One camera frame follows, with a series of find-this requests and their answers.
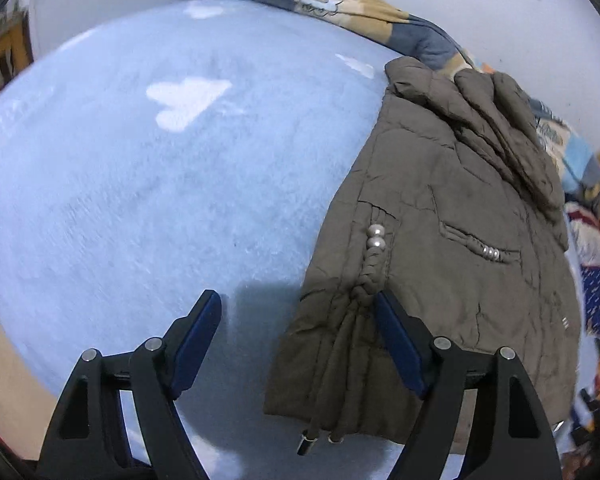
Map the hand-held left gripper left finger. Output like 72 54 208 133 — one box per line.
34 289 223 480

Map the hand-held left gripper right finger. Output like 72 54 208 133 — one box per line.
374 288 564 480

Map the brown padded jacket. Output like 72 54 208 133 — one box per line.
263 56 582 456

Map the light blue fleece blanket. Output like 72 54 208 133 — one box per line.
0 0 581 480

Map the red striped printed pillow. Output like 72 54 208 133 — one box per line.
566 200 600 267

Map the wooden stool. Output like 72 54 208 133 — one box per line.
0 15 33 81

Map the cartoon patchwork quilt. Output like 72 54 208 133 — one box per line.
187 0 600 211

